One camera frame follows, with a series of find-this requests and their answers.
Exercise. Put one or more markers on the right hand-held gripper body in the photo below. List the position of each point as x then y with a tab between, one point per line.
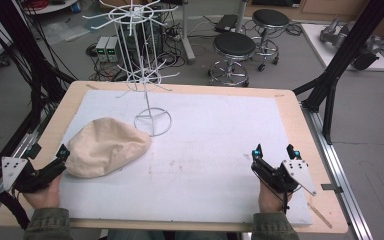
286	175

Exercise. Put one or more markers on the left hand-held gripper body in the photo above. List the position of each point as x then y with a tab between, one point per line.
30	176

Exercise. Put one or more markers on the beige cloth hat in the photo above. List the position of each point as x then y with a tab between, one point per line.
106	148

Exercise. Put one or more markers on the person's left hand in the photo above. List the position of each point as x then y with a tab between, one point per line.
45	196

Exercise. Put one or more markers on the person's right hand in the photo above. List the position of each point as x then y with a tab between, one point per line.
271	200

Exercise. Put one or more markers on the thin wooden strip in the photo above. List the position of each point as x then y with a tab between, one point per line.
320	215

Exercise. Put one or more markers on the white foam mat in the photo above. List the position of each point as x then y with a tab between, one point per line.
196	160

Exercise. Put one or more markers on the black round stool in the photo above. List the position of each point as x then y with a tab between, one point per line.
270	18
234	45

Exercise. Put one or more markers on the grey power supply unit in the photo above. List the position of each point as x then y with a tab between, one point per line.
101	48
112	49

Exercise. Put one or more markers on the white floor board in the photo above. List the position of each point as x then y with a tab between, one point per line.
316	43

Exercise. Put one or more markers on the black flat device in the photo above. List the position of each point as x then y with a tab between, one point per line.
226	23

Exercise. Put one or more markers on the grey metal stand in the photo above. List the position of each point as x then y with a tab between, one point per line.
187	36

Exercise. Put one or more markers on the round white table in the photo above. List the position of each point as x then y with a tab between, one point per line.
51	6

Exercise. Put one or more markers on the aluminium rail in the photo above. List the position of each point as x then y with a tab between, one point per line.
341	180
10	163

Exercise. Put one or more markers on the grey metal bracket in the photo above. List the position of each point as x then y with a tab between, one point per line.
331	188

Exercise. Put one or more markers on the black frame post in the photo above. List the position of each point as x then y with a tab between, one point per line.
26	50
346	56

